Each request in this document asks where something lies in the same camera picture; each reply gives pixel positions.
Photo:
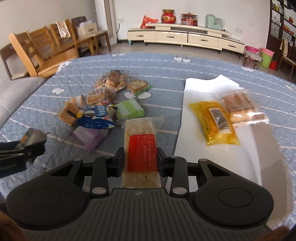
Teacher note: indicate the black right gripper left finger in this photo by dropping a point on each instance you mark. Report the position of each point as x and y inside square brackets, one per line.
[104, 168]

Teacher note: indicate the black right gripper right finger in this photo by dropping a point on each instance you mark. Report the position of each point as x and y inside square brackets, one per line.
[174, 167]

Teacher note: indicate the dark snack packet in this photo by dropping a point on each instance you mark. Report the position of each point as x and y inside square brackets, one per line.
[32, 137]

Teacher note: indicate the purple snack packet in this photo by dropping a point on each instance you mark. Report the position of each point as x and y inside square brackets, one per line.
[90, 138]

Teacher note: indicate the red label noodle packet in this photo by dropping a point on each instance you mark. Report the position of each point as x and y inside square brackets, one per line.
[140, 169]

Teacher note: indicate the green snack packet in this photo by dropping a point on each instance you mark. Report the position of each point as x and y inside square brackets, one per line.
[129, 109]

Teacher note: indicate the small golden cracker packet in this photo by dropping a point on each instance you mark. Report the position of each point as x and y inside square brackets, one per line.
[138, 86]

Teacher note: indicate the clear bag of brown cookies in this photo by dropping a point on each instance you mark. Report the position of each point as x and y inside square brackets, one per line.
[113, 80]

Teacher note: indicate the blue snack packet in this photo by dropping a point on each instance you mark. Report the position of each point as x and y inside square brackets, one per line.
[97, 117]

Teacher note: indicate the yellow snack packet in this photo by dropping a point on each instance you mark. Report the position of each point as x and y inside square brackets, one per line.
[215, 122]

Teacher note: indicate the dark brown chocolate packet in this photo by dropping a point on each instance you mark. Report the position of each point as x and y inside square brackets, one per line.
[72, 109]

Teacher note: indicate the blue quilted table cover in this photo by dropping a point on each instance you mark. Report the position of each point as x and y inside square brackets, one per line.
[167, 75]

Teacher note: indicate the brown wafer packet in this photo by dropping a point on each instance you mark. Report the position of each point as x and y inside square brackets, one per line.
[98, 97]

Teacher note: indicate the grey sofa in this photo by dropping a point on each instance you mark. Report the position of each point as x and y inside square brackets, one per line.
[14, 93]

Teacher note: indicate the clear pack of brown biscuits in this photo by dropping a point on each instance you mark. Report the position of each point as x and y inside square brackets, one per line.
[240, 108]

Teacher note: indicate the near wooden chair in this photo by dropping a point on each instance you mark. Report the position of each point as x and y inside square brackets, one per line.
[37, 52]

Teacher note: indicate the wooden chair with towel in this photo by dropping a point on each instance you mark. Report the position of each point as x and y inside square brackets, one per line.
[71, 42]

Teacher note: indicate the cream TV cabinet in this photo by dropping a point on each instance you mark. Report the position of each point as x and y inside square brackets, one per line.
[185, 35]

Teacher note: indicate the small wooden stool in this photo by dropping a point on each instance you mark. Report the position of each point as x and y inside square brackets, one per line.
[250, 57]

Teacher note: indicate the white towel on chair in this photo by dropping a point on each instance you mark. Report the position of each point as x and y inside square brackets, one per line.
[63, 29]

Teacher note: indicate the pink basin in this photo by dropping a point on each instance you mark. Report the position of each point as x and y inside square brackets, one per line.
[251, 49]

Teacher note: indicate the green bucket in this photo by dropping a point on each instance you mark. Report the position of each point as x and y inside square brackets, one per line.
[266, 60]

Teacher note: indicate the small red bucket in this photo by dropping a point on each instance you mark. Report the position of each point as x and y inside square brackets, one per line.
[273, 65]

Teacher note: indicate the red pavilion gift box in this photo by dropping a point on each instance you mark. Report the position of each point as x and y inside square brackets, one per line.
[189, 19]

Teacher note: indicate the wooden chair with box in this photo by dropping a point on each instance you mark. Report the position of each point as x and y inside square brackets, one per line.
[94, 37]

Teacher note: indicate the mint green kitchen appliance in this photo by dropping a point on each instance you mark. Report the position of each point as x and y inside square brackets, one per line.
[214, 22]

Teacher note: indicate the red round jar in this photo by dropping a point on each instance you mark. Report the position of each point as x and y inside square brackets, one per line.
[168, 16]

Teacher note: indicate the red plastic bag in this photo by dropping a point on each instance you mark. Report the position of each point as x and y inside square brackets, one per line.
[146, 20]

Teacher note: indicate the white standing air conditioner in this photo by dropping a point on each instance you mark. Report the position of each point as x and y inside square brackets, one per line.
[106, 18]

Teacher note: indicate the dark wooden shelf divider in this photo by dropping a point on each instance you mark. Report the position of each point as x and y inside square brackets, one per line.
[281, 27]

